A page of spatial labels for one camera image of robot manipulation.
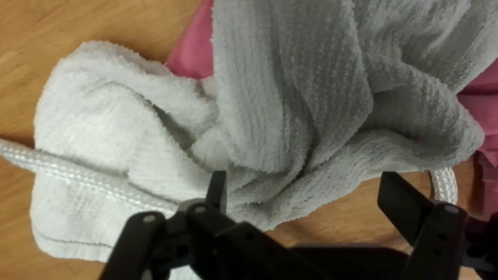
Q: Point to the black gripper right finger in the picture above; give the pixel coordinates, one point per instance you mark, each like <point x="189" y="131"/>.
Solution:
<point x="410" y="207"/>

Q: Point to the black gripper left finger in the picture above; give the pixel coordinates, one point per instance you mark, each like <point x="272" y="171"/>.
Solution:
<point x="219" y="188"/>

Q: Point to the cream white towel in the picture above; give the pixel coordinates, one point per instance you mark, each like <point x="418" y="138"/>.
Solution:
<point x="290" y="93"/>

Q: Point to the magenta pink cloth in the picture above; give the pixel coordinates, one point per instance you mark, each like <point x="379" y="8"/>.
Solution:
<point x="195" y="48"/>

